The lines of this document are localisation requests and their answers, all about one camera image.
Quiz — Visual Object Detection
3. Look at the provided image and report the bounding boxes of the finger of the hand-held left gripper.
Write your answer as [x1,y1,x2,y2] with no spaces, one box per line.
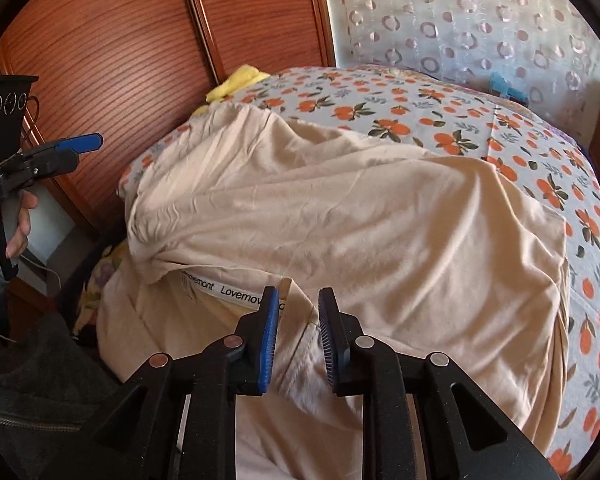
[22,133,104,161]
[10,150,81,186]

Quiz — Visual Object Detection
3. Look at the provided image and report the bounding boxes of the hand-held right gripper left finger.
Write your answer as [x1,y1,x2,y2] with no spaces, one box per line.
[80,286,281,480]

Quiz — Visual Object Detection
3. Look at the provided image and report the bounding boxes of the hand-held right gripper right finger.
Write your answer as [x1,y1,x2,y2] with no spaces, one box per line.
[318,287,561,480]

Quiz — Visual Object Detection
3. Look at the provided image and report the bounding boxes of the beige printed t-shirt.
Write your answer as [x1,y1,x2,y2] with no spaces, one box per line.
[97,102,573,480]

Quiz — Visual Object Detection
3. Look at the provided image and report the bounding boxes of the person's left hand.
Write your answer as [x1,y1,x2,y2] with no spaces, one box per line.
[0,192,40,263]

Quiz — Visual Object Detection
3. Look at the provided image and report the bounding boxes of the wooden slatted wardrobe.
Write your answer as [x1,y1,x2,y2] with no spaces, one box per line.
[0,0,337,281]

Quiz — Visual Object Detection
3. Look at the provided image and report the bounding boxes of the yellow folded garment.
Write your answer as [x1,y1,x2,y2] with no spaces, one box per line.
[205,65,271,103]

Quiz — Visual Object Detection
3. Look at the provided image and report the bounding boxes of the person's dark jacket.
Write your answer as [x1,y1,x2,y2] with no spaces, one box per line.
[0,310,126,480]

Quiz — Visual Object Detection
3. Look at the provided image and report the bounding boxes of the orange fruit print bed sheet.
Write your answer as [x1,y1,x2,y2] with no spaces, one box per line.
[117,66,600,476]

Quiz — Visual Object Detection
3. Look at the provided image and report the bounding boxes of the blue plastic toy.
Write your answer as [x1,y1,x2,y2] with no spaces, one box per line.
[489,72,528,106]

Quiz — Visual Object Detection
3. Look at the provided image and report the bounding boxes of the circle patterned sheer curtain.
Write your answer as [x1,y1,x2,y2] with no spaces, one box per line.
[320,0,600,126]

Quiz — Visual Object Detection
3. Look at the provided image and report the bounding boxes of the white cable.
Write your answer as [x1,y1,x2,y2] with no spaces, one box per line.
[20,255,61,291]

